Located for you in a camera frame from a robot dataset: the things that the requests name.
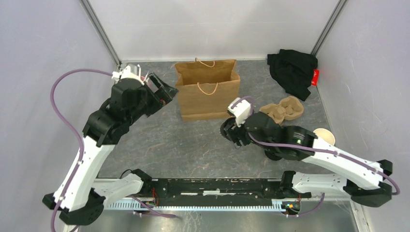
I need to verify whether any black cloth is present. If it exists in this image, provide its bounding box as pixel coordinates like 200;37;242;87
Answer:
267;49;318;101

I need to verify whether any red tag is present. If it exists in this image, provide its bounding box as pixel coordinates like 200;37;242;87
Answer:
311;69;320;86

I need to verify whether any brown paper bag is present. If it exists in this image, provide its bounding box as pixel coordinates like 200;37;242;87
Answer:
175;59;241;122

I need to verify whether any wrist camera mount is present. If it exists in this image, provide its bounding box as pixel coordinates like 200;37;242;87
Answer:
111;64;146;86
228;96;254;127

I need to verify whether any cardboard cup carrier stack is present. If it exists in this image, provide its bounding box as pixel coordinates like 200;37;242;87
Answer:
259;96;304;124

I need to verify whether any stack of black lids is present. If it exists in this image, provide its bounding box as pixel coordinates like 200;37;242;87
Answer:
264;151;283;161

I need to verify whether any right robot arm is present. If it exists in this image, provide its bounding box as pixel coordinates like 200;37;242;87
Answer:
220;112;400;207

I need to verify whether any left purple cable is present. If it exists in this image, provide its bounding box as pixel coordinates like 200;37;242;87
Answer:
49;69;177;232

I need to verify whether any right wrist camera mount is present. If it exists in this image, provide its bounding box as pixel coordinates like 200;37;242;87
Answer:
228;96;254;127

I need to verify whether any stack of paper cups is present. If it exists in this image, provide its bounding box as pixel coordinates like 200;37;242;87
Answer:
313;128;336;145

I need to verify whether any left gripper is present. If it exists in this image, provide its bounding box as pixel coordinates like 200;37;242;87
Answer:
128;72;179;124

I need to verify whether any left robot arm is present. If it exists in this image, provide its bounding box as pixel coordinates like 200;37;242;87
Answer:
43;72;178;226

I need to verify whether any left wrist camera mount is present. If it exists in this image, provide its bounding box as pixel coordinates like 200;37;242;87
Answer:
111;64;146;86

